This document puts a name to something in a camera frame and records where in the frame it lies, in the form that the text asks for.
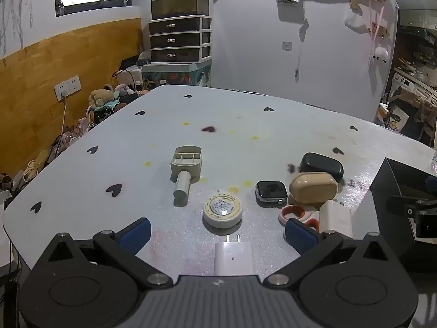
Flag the black cardboard box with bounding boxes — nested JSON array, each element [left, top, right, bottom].
[[353, 157, 437, 274]]

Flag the chair with brown jacket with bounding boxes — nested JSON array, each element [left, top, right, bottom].
[[389, 90, 437, 144]]

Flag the white cartoon bag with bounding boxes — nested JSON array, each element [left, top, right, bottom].
[[384, 104, 410, 132]]

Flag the strapless smartwatch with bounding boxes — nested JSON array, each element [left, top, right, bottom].
[[255, 180, 288, 207]]

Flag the glass fish tank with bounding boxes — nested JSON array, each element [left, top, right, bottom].
[[150, 0, 210, 20]]

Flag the pink ribbon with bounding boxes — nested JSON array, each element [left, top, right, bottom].
[[368, 0, 385, 69]]

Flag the white power cable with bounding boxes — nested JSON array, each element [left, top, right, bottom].
[[51, 94, 69, 151]]

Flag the beige plastic scoop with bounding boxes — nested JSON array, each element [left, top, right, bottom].
[[170, 146, 203, 207]]

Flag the white sheep plush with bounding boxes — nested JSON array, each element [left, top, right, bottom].
[[372, 46, 390, 64]]

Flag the white washing machine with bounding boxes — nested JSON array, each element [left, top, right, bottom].
[[389, 72, 419, 99]]

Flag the brown teddy bear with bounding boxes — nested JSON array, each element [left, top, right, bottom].
[[88, 84, 115, 108]]

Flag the black oval case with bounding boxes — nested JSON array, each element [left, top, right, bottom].
[[300, 152, 344, 182]]

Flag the white wall socket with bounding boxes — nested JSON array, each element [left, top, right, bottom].
[[54, 75, 82, 101]]

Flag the dark plastic drawer unit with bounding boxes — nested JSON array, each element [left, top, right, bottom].
[[148, 15, 213, 64]]

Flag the red and white ring holder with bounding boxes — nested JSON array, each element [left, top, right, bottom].
[[278, 204, 321, 233]]

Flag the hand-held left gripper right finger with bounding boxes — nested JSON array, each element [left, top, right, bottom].
[[267, 219, 405, 287]]

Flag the pink plush toy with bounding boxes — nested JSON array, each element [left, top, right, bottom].
[[113, 84, 137, 98]]

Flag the painted cabinet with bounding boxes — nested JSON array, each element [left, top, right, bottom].
[[141, 60, 212, 91]]

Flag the round white tin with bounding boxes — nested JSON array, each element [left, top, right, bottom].
[[202, 192, 243, 229]]

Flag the white power adapter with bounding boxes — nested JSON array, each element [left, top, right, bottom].
[[318, 200, 353, 238], [214, 234, 256, 277]]

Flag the hanging wall cable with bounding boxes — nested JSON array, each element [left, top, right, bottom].
[[294, 17, 309, 83]]

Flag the beige oval case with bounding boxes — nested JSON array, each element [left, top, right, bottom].
[[288, 172, 338, 210]]

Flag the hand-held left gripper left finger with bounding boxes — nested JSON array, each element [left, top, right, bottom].
[[32, 218, 173, 291]]

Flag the white hanging bag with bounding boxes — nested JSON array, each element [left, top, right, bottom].
[[344, 7, 369, 35]]

